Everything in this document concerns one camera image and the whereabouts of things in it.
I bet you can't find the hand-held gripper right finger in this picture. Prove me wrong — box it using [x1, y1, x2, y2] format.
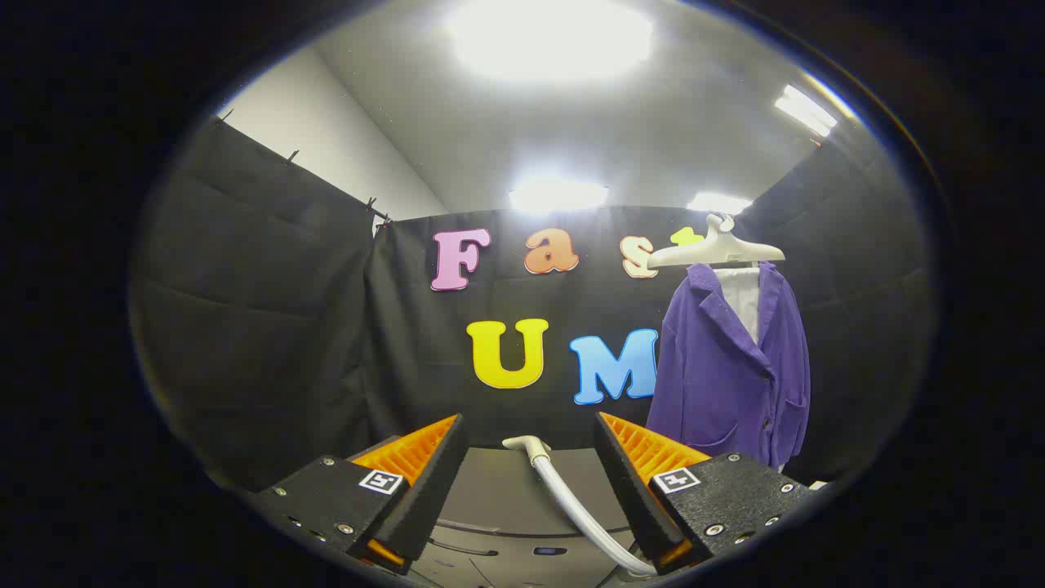
[594, 411, 817, 577]

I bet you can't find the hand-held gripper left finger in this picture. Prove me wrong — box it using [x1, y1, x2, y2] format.
[249, 412, 470, 577]

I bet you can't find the white garment steamer head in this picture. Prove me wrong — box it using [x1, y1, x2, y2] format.
[501, 435, 658, 577]

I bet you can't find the grey garment steamer base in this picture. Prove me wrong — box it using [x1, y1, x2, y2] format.
[412, 519, 646, 588]

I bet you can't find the purple corduroy jacket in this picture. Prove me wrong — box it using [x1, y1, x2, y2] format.
[645, 261, 812, 473]

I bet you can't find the white shirt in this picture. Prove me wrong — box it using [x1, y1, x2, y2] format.
[714, 265, 762, 344]

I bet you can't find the white clothes hanger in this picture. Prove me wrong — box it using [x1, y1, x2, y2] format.
[647, 214, 786, 270]

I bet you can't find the black backdrop cloth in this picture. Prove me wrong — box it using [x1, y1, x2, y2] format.
[129, 114, 936, 491]

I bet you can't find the ceiling light panel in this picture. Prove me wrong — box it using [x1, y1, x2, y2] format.
[687, 193, 752, 215]
[774, 84, 839, 138]
[509, 181, 609, 213]
[447, 0, 654, 82]

